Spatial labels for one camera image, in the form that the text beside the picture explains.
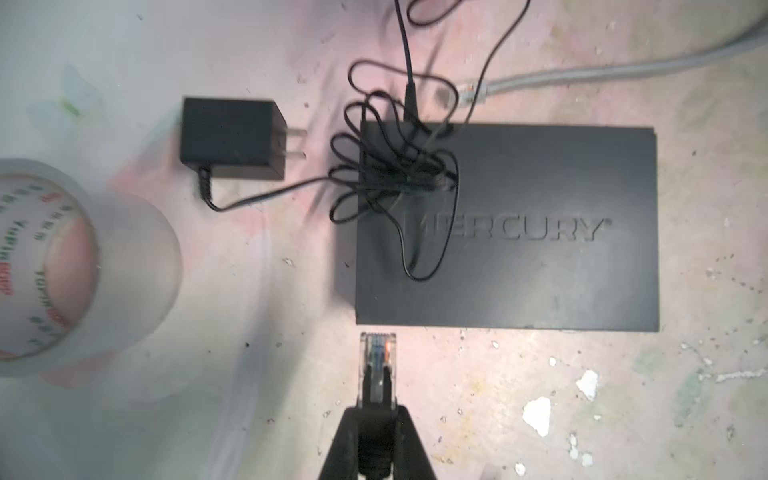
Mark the grey coiled ethernet cable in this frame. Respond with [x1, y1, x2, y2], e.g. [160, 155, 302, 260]
[455, 14, 768, 109]

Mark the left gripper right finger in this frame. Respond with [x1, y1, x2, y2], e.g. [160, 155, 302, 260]
[393, 405, 437, 480]

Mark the short black ethernet cable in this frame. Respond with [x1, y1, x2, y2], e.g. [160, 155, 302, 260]
[358, 331, 398, 480]

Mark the black power adapter with cord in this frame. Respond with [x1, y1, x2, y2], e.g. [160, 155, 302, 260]
[179, 0, 532, 283]

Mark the black network switch box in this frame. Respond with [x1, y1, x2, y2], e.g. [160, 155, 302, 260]
[355, 124, 660, 332]

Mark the clear tape roll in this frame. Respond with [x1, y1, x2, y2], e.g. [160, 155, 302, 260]
[1, 159, 183, 377]

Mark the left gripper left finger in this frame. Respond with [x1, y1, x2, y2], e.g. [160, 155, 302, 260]
[318, 407, 359, 480]

